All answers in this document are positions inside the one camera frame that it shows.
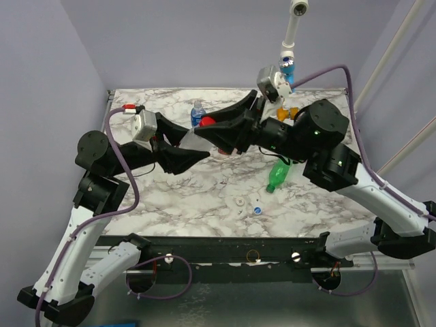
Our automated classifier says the gold red label bottle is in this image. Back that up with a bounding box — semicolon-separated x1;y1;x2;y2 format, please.
218;148;238;156

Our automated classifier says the white bottle cap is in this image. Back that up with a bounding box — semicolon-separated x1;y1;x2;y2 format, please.
236;198;245;206

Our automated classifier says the white diagonal pole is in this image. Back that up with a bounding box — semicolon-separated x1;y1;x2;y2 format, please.
353;1;429;113

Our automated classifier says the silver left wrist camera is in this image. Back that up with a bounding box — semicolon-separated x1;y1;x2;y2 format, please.
123;104;157;150

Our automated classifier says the blue pipe valve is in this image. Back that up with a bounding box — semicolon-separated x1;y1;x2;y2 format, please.
279;56;295;84

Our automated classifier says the blue label Pocari bottle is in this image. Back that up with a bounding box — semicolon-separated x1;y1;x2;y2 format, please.
190;100;206;127

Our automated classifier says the black mounting rail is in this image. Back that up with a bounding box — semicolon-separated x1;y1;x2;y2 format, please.
95;234;355;285

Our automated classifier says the green plastic bottle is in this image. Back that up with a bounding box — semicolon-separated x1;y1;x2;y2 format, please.
266;159;294;193

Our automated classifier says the orange pipe valve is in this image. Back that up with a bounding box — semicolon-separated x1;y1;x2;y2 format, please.
277;107;299;122

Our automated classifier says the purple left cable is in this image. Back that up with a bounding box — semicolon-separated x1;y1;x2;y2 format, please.
35;108;193;327

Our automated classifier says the white blue Pocari cap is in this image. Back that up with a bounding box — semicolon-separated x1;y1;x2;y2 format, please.
253;206;262;215

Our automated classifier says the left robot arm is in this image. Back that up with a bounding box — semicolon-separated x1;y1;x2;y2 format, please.
17;108;210;326

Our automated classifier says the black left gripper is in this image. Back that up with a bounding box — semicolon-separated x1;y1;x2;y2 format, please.
112;111;211;175

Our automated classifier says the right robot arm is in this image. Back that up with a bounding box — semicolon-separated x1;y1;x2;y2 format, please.
195;97;435;267

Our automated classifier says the clear bottle red cap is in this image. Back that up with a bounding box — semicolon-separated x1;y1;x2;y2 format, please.
178;126;214;152

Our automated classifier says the white PVC pipe frame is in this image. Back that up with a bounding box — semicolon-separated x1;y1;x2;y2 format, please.
280;1;378;181

